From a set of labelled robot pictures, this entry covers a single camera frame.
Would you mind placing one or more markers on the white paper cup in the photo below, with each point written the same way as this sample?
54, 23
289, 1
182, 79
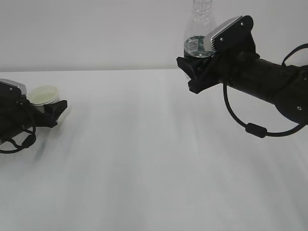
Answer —
43, 95

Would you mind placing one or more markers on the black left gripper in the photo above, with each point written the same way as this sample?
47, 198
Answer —
18, 115

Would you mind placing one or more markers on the clear plastic water bottle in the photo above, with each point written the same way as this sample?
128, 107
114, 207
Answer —
200, 23

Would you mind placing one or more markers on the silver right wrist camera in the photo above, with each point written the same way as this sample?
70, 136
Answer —
228, 34

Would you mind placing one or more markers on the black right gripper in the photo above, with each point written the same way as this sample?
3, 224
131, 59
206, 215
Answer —
210, 70

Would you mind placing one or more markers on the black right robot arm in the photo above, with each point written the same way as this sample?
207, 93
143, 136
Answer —
241, 68

